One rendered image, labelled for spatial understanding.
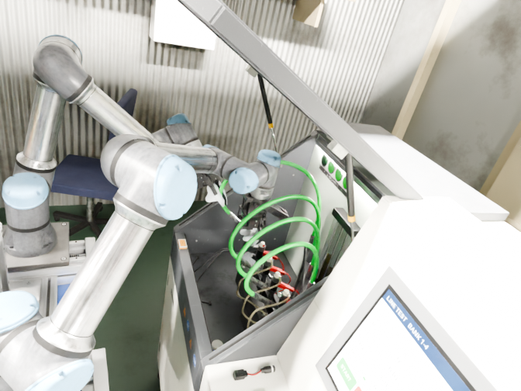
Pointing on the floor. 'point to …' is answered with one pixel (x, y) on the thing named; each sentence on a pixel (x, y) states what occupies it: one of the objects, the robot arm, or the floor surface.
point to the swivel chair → (87, 180)
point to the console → (421, 287)
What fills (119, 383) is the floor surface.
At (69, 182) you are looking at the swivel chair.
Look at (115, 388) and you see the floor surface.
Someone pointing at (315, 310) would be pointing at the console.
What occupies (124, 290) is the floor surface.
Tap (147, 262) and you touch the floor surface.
